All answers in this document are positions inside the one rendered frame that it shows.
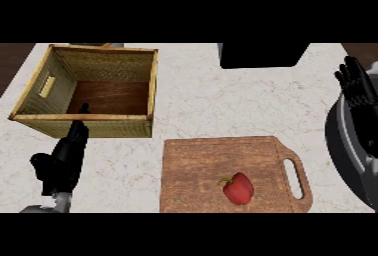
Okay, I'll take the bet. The wicker basket with wooden rim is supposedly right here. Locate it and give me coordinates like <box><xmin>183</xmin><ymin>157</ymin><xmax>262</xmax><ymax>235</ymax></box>
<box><xmin>7</xmin><ymin>43</ymin><xmax>159</xmax><ymax>139</ymax></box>

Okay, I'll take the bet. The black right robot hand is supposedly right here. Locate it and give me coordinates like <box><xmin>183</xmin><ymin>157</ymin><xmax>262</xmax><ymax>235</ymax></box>
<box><xmin>333</xmin><ymin>55</ymin><xmax>378</xmax><ymax>116</ymax></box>

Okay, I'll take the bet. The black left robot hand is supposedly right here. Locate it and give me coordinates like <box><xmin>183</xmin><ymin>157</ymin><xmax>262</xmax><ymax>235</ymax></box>
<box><xmin>28</xmin><ymin>102</ymin><xmax>91</xmax><ymax>198</ymax></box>

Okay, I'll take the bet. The black appliance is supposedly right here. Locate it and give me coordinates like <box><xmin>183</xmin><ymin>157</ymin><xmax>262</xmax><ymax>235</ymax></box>
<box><xmin>217</xmin><ymin>42</ymin><xmax>311</xmax><ymax>70</ymax></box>

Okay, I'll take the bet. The brown wooden cutting board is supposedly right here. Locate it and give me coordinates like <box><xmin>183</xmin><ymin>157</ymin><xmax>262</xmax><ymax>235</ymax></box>
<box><xmin>159</xmin><ymin>135</ymin><xmax>314</xmax><ymax>214</ymax></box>

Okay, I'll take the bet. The red bell pepper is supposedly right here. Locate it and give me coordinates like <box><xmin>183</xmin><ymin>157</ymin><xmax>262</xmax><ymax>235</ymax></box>
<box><xmin>217</xmin><ymin>171</ymin><xmax>255</xmax><ymax>206</ymax></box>

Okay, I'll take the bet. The small grey and brown object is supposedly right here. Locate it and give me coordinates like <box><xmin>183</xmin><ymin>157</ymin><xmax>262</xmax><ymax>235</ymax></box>
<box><xmin>67</xmin><ymin>42</ymin><xmax>125</xmax><ymax>48</ymax></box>

